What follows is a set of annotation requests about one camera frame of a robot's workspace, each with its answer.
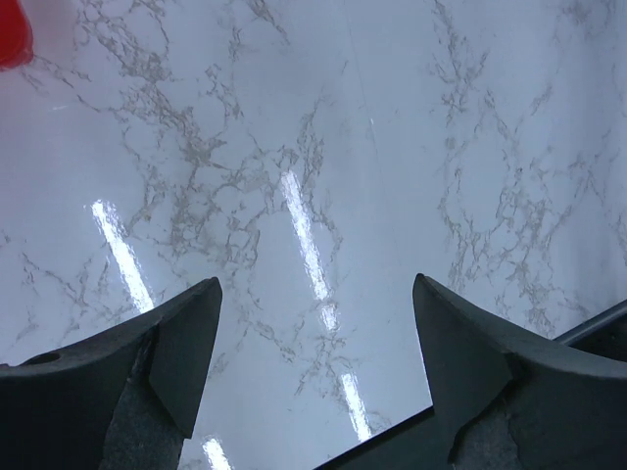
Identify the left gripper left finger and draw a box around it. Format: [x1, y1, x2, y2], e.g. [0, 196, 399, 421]
[1, 278, 222, 469]

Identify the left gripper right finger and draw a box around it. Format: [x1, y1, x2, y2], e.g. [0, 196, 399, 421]
[412, 274, 626, 469]

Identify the red plastic tray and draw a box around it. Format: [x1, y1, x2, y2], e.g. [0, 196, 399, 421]
[0, 0, 33, 71]

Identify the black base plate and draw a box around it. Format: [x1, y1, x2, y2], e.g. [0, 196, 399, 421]
[319, 302, 626, 469]

